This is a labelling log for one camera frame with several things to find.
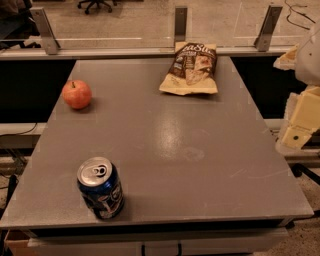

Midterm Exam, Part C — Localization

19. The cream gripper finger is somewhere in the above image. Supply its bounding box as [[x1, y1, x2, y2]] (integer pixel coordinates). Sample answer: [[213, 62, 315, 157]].
[[273, 45, 298, 70], [276, 86, 320, 150]]

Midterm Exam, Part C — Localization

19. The red apple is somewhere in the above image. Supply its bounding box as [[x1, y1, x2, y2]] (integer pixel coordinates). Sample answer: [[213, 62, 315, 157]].
[[62, 80, 92, 109]]

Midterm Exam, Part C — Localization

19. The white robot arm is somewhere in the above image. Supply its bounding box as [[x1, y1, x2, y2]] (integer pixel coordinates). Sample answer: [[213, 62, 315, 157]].
[[273, 21, 320, 152]]

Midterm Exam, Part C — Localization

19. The brown chip bag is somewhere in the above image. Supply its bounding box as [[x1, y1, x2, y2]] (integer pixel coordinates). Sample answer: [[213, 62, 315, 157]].
[[159, 42, 218, 95]]

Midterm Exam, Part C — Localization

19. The black office chair base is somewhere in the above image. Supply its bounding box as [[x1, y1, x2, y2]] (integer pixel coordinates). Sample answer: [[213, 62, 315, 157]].
[[77, 0, 118, 15]]

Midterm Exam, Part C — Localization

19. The blue soda can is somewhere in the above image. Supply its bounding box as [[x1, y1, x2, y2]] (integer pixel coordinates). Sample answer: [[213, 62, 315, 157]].
[[77, 157, 124, 219]]

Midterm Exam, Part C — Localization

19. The cardboard box under table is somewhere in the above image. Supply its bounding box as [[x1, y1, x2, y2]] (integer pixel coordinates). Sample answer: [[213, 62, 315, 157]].
[[5, 230, 33, 256]]

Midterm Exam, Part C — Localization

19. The right metal bracket post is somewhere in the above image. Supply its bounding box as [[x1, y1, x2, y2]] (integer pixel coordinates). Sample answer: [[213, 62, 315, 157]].
[[254, 5, 282, 52]]

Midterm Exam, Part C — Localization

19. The metal bracket post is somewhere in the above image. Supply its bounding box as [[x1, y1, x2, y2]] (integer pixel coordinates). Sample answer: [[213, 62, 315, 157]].
[[174, 6, 188, 42], [254, 5, 282, 52], [30, 7, 60, 55]]

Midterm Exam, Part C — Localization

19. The black cable on floor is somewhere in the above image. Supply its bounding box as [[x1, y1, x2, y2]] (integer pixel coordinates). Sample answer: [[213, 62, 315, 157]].
[[283, 0, 317, 31]]

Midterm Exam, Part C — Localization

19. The middle metal bracket post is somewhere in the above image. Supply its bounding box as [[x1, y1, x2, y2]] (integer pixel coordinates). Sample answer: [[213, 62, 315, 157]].
[[174, 6, 188, 42]]

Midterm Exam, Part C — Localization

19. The metal rail behind table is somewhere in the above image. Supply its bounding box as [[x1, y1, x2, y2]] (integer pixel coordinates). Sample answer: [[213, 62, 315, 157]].
[[0, 46, 290, 61]]

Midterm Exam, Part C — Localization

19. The left metal bracket post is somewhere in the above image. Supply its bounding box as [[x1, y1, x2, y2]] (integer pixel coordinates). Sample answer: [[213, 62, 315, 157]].
[[30, 7, 60, 55]]

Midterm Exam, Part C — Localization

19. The black cable left side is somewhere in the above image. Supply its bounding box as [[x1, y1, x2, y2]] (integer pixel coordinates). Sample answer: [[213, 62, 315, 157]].
[[0, 121, 38, 138]]

